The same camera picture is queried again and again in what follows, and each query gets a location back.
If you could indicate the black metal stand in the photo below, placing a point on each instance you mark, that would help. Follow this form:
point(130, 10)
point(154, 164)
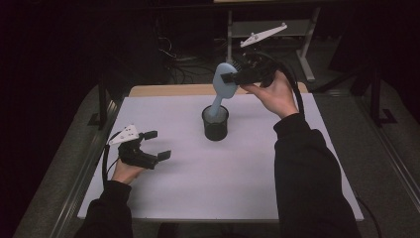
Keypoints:
point(376, 95)
point(103, 105)

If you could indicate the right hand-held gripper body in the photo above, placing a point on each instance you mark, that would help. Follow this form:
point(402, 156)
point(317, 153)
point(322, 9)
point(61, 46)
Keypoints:
point(256, 74)

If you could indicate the white table cover sheet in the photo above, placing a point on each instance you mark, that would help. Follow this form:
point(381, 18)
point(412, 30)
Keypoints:
point(204, 178)

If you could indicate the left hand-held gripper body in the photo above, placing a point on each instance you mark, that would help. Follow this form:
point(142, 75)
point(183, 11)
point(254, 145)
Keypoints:
point(135, 155)

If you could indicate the black mesh pen holder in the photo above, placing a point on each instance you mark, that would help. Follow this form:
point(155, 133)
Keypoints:
point(215, 129)

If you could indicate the person's right hand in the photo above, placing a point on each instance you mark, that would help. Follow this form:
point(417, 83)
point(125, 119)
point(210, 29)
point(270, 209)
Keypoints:
point(274, 95)

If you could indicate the grey metal floor rail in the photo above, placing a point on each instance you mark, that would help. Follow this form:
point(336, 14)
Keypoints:
point(396, 158)
point(79, 188)

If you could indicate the light blue hairbrush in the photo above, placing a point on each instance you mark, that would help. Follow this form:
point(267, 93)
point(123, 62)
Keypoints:
point(224, 82)

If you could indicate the person's left hand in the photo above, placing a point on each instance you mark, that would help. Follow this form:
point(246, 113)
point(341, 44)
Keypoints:
point(127, 173)

